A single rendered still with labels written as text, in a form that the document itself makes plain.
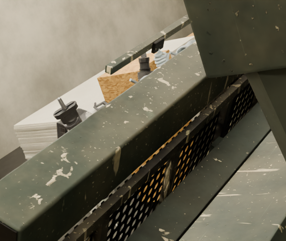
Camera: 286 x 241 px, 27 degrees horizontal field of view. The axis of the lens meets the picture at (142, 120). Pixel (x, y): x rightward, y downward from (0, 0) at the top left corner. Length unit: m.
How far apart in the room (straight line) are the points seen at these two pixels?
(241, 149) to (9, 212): 0.72
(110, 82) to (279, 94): 4.25
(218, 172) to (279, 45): 0.87
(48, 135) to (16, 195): 5.76
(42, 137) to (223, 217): 5.87
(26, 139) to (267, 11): 6.50
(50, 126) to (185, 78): 5.36
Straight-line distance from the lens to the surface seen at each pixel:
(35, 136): 6.88
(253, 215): 0.94
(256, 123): 1.59
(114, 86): 4.79
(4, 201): 0.93
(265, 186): 1.02
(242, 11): 0.54
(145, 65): 3.31
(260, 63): 0.55
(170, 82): 1.26
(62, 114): 2.83
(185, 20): 1.74
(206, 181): 1.35
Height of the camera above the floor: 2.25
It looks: 17 degrees down
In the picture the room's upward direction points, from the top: 19 degrees counter-clockwise
